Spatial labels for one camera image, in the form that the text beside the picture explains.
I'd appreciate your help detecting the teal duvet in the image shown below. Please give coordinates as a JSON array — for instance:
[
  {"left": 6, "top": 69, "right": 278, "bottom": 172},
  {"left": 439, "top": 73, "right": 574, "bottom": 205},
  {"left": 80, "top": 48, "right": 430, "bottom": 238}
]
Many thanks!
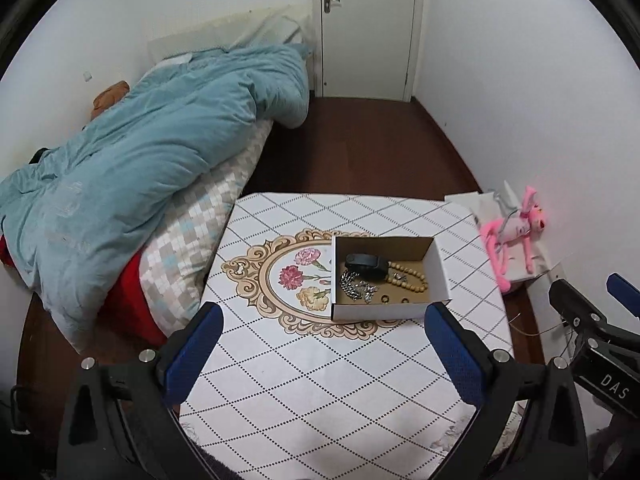
[{"left": 1, "top": 44, "right": 310, "bottom": 351}]

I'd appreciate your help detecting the white headboard pillow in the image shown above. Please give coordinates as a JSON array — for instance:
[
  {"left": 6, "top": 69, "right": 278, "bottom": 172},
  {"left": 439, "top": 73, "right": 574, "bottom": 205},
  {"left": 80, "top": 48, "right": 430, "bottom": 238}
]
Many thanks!
[{"left": 148, "top": 6, "right": 316, "bottom": 63}]

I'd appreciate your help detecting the silver chain bracelet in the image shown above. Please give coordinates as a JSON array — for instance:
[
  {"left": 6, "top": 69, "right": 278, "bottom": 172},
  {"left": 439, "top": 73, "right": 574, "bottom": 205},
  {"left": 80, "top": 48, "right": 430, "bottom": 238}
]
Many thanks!
[{"left": 339, "top": 268, "right": 379, "bottom": 305}]

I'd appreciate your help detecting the wooden bead bracelet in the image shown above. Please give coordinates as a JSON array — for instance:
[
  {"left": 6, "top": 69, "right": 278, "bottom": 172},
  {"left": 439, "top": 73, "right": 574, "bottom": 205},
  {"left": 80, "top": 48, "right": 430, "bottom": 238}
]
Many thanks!
[{"left": 384, "top": 260, "right": 431, "bottom": 295}]

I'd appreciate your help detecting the black wristband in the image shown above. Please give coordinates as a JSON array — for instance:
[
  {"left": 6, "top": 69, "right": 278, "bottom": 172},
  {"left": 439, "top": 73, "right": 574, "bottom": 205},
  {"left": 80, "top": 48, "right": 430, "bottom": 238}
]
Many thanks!
[{"left": 345, "top": 252, "right": 390, "bottom": 282}]

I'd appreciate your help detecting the pink panther plush toy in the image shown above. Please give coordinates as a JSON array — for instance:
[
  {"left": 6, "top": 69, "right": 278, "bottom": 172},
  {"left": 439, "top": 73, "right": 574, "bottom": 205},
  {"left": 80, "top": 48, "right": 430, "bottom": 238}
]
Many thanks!
[{"left": 480, "top": 185, "right": 548, "bottom": 294}]

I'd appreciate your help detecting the white cable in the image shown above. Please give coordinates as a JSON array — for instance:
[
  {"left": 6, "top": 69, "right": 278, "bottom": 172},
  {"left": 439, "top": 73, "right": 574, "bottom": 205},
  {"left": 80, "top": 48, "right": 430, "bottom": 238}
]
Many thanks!
[{"left": 506, "top": 309, "right": 572, "bottom": 338}]

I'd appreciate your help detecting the white cardboard box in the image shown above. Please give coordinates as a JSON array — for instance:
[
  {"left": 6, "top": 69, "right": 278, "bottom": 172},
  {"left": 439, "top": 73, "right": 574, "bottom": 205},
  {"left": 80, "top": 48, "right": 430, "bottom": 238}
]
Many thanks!
[{"left": 331, "top": 235, "right": 451, "bottom": 323}]

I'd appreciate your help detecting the white door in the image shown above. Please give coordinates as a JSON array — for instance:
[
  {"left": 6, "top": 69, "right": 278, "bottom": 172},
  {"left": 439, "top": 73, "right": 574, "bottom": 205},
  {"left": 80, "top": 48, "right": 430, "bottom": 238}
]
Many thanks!
[{"left": 314, "top": 0, "right": 423, "bottom": 101}]

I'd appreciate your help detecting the brown pillow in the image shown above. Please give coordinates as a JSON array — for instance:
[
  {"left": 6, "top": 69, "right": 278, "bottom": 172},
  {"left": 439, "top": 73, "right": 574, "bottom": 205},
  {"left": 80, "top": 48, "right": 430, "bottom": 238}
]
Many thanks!
[{"left": 90, "top": 80, "right": 130, "bottom": 120}]

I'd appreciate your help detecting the red blanket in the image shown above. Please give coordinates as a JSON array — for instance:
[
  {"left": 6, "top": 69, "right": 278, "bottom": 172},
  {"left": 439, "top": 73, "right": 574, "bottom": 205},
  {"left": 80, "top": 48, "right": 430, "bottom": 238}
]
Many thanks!
[{"left": 1, "top": 237, "right": 166, "bottom": 351}]

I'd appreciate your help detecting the checked bed sheet mattress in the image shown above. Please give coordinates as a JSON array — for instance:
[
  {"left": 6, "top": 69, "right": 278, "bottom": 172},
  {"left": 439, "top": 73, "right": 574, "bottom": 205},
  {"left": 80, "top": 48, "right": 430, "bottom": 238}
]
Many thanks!
[{"left": 139, "top": 120, "right": 273, "bottom": 336}]

